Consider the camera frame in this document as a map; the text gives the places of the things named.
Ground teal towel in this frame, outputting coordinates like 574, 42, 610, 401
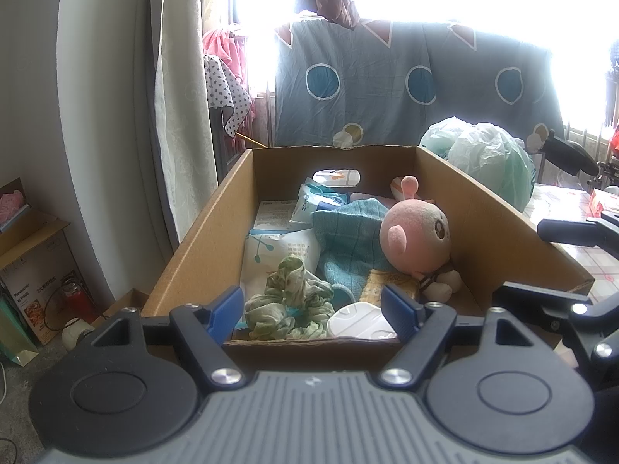
312, 200, 412, 300

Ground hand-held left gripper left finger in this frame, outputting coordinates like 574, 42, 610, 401
92, 286, 244, 387

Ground yellow stick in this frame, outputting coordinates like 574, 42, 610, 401
236, 130, 269, 150

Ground green paper bag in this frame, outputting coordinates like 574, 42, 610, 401
0, 295, 39, 367

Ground pink hanging clothes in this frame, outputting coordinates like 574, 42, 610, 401
202, 26, 250, 83

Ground large cardboard box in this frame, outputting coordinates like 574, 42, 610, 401
140, 144, 595, 349

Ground black chair back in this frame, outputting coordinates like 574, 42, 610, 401
544, 128, 600, 177

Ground small cardboard box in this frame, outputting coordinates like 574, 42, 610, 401
0, 179, 95, 349

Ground white lidded wipes pack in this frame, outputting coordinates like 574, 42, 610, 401
326, 302, 402, 341

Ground metal window railing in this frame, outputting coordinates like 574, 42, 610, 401
563, 126, 619, 165

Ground white jar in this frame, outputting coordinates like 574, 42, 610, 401
60, 318, 95, 351

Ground red bottle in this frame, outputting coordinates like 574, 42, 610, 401
63, 278, 97, 322

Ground red box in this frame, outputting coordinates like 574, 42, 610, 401
587, 188, 619, 218

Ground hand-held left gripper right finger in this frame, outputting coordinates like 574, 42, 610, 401
380, 284, 533, 388

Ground green plastic bag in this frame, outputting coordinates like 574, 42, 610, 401
418, 116, 537, 213

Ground light blue carton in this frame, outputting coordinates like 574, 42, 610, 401
251, 200, 303, 233

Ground pink soft item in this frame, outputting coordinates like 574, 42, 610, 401
0, 192, 25, 225

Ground green cloth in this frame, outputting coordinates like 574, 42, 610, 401
243, 254, 339, 341

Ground dark hanging cloth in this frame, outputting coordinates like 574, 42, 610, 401
210, 106, 234, 175

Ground pink plush toy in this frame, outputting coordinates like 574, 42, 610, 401
378, 175, 462, 303

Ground gold packet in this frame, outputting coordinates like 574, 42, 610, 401
360, 268, 421, 307

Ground blue white tissue packet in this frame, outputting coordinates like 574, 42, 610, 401
290, 181, 351, 225

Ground white curtain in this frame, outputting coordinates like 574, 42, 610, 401
150, 0, 218, 254

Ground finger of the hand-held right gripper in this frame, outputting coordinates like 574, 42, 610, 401
492, 281, 619, 390
538, 210, 619, 248

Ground star print cloth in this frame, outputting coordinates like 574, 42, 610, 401
203, 55, 255, 138

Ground grey printed blanket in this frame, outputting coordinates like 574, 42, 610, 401
273, 17, 566, 148

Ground white leaf print packet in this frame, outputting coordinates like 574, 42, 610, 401
240, 229, 321, 303

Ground floral tablecloth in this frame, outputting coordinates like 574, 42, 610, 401
525, 184, 619, 300

